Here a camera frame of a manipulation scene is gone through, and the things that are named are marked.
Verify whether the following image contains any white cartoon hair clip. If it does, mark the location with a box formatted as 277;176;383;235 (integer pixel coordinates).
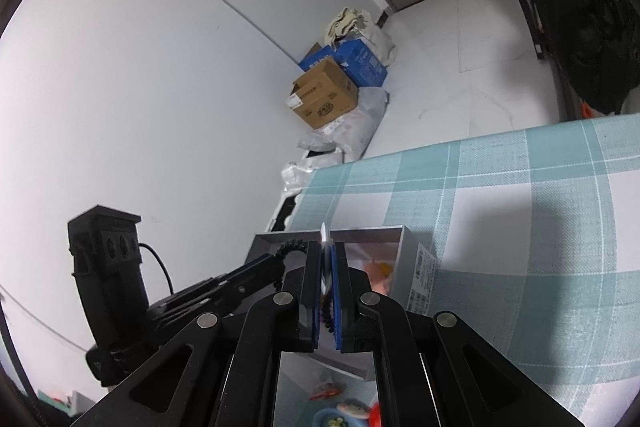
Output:
336;398;373;419

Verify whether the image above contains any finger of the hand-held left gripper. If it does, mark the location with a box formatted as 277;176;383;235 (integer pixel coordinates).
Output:
210;253;290;305

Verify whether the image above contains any black cable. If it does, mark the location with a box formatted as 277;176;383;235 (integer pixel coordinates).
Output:
139;243;175;295

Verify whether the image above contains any teal checked tablecloth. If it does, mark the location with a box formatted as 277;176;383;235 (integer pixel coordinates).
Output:
272;112;640;427

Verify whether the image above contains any silver cardboard box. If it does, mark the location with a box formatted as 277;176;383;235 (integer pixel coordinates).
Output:
247;224;441;380

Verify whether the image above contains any white plastic bag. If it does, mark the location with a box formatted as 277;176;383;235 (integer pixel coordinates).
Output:
360;14;398;68

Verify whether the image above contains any grey plastic mailer bag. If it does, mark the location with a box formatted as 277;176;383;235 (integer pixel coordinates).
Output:
280;149;346;195
297;88;390;160

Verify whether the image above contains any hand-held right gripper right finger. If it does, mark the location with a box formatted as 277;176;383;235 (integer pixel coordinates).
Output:
332;241;586;427

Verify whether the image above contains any blue cardboard box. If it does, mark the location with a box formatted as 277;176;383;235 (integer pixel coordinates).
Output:
299;38;389;88

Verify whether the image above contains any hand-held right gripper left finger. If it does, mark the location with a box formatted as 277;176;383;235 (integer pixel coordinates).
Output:
70;241;323;427

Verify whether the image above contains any beige cloth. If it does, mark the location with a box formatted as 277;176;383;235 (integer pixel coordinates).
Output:
324;7;373;42

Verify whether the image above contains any white printed round badge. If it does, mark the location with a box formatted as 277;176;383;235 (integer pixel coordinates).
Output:
319;222;335;333

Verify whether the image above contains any brown cardboard box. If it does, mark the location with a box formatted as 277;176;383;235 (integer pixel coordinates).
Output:
286;58;360;130

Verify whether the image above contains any black backpack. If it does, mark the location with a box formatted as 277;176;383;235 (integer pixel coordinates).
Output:
515;0;640;115

